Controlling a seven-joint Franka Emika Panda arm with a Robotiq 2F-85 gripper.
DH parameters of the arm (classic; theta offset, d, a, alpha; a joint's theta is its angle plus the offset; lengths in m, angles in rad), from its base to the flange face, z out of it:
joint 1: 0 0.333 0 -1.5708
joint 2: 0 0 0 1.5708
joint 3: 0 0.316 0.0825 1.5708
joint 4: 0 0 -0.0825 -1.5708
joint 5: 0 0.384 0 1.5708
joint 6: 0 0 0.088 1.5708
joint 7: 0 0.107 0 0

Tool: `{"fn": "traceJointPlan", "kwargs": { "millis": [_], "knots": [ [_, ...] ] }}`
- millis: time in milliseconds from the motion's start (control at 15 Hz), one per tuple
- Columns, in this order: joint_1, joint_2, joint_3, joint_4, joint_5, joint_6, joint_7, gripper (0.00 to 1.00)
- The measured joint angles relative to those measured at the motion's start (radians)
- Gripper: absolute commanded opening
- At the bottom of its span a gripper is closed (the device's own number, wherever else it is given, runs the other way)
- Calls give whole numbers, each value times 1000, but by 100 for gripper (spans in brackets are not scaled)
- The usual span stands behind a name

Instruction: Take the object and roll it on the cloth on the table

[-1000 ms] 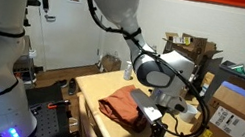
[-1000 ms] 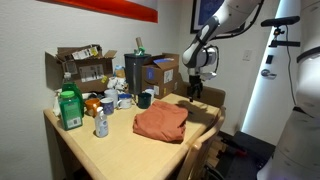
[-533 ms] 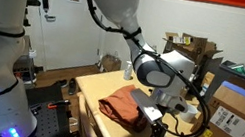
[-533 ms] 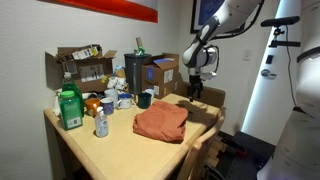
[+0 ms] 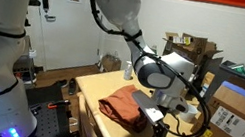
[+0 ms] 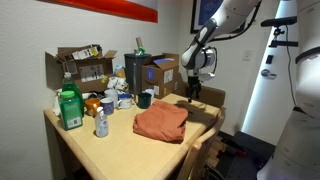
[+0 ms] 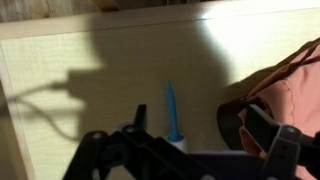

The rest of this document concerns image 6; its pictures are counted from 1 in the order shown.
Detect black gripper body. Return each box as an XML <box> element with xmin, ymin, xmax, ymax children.
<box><xmin>186</xmin><ymin>75</ymin><xmax>203</xmax><ymax>95</ymax></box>

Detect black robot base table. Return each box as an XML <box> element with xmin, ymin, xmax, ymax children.
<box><xmin>213</xmin><ymin>130</ymin><xmax>277</xmax><ymax>180</ymax></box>

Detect orange folded cloth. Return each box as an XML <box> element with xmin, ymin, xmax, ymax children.
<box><xmin>132</xmin><ymin>99</ymin><xmax>190</xmax><ymax>144</ymax></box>

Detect brown chair back panel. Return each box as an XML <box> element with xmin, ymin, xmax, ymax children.
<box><xmin>181</xmin><ymin>81</ymin><xmax>227</xmax><ymax>108</ymax></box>

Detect cardboard box with blue tape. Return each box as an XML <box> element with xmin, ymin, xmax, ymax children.
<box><xmin>141</xmin><ymin>52</ymin><xmax>181</xmax><ymax>100</ymax></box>

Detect small white cup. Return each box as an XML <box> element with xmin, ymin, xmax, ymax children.
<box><xmin>144</xmin><ymin>88</ymin><xmax>156</xmax><ymax>104</ymax></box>

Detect dark green mug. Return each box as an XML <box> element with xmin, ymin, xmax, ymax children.
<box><xmin>137</xmin><ymin>92</ymin><xmax>153</xmax><ymax>110</ymax></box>

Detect light wooden chair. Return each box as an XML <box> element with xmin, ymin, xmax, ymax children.
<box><xmin>176</xmin><ymin>105</ymin><xmax>227</xmax><ymax>180</ymax></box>

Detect dark grey trash bin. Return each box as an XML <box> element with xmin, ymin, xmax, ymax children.
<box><xmin>124</xmin><ymin>52</ymin><xmax>152</xmax><ymax>96</ymax></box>

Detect green item in bin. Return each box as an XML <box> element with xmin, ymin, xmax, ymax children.
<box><xmin>134</xmin><ymin>47</ymin><xmax>147</xmax><ymax>56</ymax></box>

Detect white mug with blue rim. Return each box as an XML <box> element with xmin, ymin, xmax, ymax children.
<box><xmin>116</xmin><ymin>93</ymin><xmax>133</xmax><ymax>110</ymax></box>

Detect brown cardboard tube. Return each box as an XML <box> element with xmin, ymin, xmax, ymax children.
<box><xmin>135</xmin><ymin>36</ymin><xmax>145</xmax><ymax>51</ymax></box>

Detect white door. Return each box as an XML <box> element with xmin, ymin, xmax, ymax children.
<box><xmin>240</xmin><ymin>0</ymin><xmax>301</xmax><ymax>146</ymax></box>

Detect black framed blue picture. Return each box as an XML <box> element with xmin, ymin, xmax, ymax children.
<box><xmin>190</xmin><ymin>0</ymin><xmax>252</xmax><ymax>35</ymax></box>

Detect white crumpled plastic bags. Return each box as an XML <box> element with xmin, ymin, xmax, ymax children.
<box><xmin>107</xmin><ymin>75</ymin><xmax>129</xmax><ymax>93</ymax></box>

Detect blue and brown package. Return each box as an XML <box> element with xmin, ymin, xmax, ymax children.
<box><xmin>113</xmin><ymin>64</ymin><xmax>126</xmax><ymax>79</ymax></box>

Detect pale grey mug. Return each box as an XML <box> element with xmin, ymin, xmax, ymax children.
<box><xmin>104</xmin><ymin>88</ymin><xmax>119</xmax><ymax>108</ymax></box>

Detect blue patterned mug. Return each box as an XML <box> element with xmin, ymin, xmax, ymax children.
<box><xmin>99</xmin><ymin>97</ymin><xmax>115</xmax><ymax>116</ymax></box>

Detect clear hand sanitizer bottle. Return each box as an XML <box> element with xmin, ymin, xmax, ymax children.
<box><xmin>94</xmin><ymin>106</ymin><xmax>110</xmax><ymax>139</ymax></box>

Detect orange mug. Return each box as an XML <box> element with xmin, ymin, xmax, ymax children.
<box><xmin>84</xmin><ymin>97</ymin><xmax>102</xmax><ymax>118</ymax></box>

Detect large open cardboard box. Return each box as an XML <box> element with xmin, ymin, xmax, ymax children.
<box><xmin>44</xmin><ymin>44</ymin><xmax>118</xmax><ymax>94</ymax></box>

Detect green bottle with white cap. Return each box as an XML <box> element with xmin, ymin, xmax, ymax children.
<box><xmin>61</xmin><ymin>71</ymin><xmax>85</xmax><ymax>118</ymax></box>

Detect green jar with green lid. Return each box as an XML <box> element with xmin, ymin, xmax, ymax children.
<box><xmin>58</xmin><ymin>90</ymin><xmax>84</xmax><ymax>131</ymax></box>

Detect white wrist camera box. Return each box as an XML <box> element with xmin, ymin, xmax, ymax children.
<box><xmin>199</xmin><ymin>71</ymin><xmax>216</xmax><ymax>83</ymax></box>

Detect white light switch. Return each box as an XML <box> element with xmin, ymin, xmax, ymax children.
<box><xmin>242</xmin><ymin>49</ymin><xmax>253</xmax><ymax>62</ymax></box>

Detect clamp with orange handle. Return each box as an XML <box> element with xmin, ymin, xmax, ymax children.
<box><xmin>221</xmin><ymin>136</ymin><xmax>248</xmax><ymax>157</ymax></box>

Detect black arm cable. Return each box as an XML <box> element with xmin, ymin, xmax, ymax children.
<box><xmin>199</xmin><ymin>1</ymin><xmax>263</xmax><ymax>76</ymax></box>

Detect silver door handle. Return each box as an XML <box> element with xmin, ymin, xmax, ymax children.
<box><xmin>260</xmin><ymin>68</ymin><xmax>278</xmax><ymax>80</ymax></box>

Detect black camera cable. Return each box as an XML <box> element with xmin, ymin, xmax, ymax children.
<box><xmin>285</xmin><ymin>24</ymin><xmax>297</xmax><ymax>106</ymax></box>

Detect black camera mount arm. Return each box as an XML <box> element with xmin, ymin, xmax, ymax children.
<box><xmin>268</xmin><ymin>26</ymin><xmax>299</xmax><ymax>48</ymax></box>

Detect black bar camera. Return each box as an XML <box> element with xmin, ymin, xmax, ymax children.
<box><xmin>260</xmin><ymin>15</ymin><xmax>298</xmax><ymax>28</ymax></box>

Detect red wall banner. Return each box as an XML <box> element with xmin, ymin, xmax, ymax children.
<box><xmin>36</xmin><ymin>0</ymin><xmax>159</xmax><ymax>24</ymax></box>

